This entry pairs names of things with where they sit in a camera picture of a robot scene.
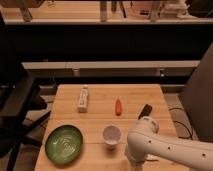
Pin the grey chair back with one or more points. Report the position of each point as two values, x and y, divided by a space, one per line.
197 97

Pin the white ceramic cup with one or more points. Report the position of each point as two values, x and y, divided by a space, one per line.
111 135

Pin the black office chair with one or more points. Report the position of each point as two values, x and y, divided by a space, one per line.
13 133

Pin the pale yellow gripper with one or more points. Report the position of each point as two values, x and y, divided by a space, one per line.
135 166

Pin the white rectangular sponge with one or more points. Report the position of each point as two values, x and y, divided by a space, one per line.
152 158

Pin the orange toy carrot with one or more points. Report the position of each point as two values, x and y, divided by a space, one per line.
118 107

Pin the black rectangular remote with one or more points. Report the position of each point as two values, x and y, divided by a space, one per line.
145 111

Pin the green ceramic plate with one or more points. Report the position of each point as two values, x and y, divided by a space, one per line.
64 144

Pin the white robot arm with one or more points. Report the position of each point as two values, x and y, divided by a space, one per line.
143 139

